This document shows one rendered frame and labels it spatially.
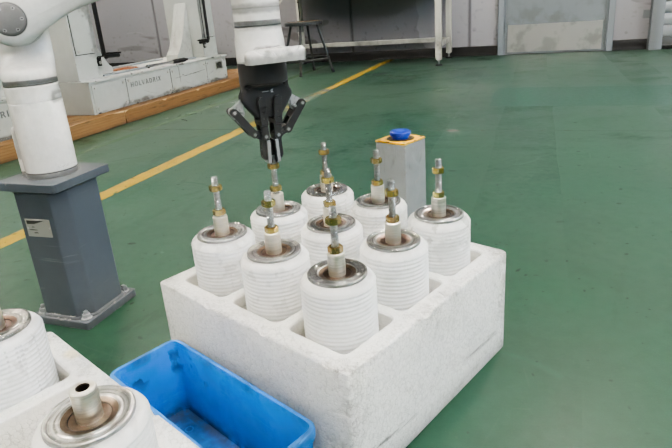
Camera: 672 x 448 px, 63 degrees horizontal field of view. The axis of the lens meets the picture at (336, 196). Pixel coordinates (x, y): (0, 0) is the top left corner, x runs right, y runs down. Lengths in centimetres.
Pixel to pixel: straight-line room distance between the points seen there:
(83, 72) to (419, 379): 297
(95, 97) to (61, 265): 231
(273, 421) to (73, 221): 60
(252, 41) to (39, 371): 51
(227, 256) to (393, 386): 30
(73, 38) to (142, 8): 380
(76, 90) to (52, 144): 233
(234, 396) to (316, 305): 19
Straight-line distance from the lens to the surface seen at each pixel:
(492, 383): 93
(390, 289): 76
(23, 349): 72
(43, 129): 115
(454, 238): 84
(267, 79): 84
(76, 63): 345
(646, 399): 96
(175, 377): 90
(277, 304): 76
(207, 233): 87
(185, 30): 447
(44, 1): 111
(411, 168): 107
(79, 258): 118
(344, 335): 69
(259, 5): 84
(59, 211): 115
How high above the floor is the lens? 57
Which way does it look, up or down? 19 degrees down
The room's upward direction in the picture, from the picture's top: 4 degrees counter-clockwise
